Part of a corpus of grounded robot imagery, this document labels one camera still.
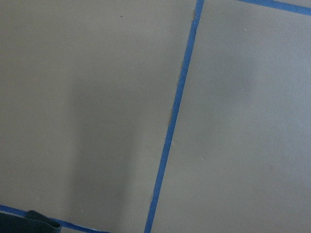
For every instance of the black mouse pad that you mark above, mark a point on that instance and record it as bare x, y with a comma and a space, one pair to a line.
32, 222

